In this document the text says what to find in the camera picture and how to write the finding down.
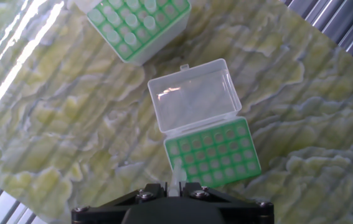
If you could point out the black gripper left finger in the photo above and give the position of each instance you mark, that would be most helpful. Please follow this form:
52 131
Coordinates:
101 213

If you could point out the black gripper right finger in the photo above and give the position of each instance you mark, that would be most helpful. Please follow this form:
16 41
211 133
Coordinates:
244 213

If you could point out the green rack pipette tip box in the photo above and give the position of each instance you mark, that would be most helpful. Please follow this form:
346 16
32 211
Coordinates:
195 99
163 34

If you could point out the green marble pattern mat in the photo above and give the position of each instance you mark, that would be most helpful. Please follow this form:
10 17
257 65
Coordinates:
70 124

